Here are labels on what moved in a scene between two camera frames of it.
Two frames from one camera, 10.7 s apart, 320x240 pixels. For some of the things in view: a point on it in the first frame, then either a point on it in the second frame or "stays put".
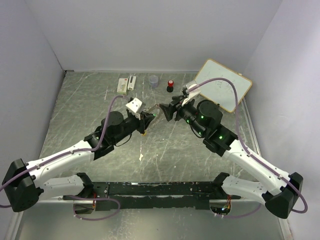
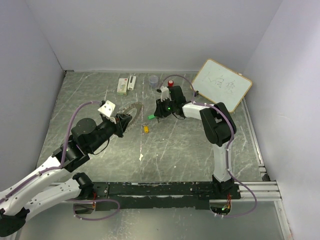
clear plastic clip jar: (153, 80) stays put
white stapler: (131, 83) stays put
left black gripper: (145, 119) -> (123, 120)
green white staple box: (122, 86) stays put
